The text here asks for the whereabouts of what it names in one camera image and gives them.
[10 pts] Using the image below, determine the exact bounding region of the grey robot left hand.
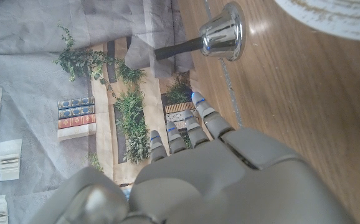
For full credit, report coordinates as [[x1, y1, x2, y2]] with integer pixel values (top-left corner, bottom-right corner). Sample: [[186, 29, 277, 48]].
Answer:
[[27, 91, 355, 224]]

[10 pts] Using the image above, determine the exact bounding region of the white plate gold rim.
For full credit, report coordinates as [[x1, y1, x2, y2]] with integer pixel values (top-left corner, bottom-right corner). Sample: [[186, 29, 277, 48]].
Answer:
[[275, 0, 360, 44]]

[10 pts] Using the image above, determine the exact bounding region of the printed backdrop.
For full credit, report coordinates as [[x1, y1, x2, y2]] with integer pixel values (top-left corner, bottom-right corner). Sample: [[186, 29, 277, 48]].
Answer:
[[0, 0, 199, 224]]

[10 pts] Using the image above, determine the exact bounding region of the silver handbell black handle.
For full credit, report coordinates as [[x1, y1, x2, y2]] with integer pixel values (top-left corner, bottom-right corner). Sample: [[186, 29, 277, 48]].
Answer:
[[154, 1, 247, 62]]

